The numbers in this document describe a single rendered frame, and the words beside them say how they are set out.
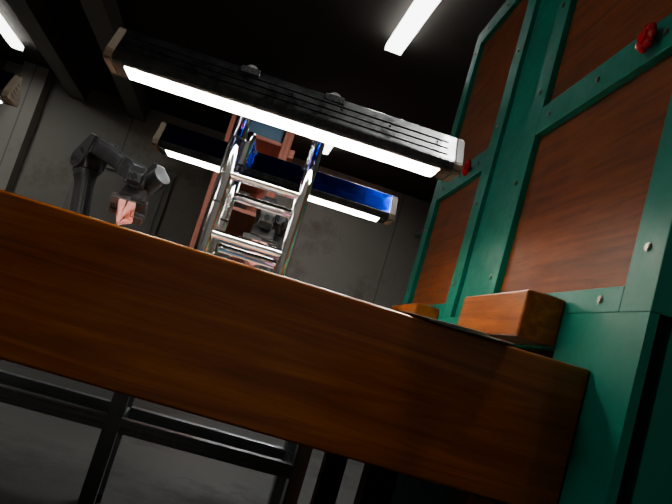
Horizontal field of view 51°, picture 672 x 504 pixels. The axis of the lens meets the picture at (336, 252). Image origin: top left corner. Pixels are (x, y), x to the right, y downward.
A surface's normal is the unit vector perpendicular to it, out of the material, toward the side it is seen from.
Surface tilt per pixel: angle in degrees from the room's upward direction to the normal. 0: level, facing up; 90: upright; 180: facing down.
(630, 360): 90
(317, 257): 90
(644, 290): 90
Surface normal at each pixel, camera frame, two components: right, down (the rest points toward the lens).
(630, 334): -0.95, -0.29
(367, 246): 0.18, -0.08
